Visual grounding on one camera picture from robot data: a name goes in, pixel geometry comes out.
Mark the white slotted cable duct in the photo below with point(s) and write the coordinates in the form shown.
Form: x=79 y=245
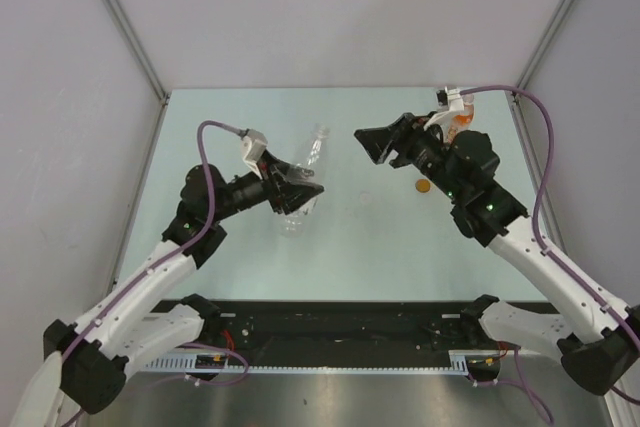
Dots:
x=199 y=362

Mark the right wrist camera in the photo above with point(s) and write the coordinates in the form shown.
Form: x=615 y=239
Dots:
x=450 y=104

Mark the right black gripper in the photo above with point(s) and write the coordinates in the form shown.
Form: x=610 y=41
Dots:
x=404 y=136

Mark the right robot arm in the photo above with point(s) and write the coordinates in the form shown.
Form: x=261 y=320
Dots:
x=590 y=334

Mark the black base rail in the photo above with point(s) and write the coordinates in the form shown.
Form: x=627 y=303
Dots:
x=346 y=333

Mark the left aluminium frame post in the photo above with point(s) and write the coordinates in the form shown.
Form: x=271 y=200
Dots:
x=132 y=41

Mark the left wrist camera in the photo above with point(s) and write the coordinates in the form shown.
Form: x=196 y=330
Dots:
x=253 y=147

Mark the orange bottle cap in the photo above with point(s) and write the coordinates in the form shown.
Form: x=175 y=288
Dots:
x=423 y=185

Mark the large orange tea bottle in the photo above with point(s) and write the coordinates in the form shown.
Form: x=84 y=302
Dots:
x=462 y=121

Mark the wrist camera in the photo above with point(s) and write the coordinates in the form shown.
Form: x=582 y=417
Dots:
x=450 y=104
x=253 y=147

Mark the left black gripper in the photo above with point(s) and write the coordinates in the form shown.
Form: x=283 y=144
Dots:
x=289 y=196

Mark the aluminium frame post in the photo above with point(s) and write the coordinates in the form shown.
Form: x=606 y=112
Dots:
x=550 y=32
x=132 y=41

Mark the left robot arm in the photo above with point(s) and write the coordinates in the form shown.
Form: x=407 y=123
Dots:
x=103 y=348

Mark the right aluminium frame post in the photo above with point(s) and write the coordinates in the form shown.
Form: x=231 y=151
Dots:
x=550 y=32

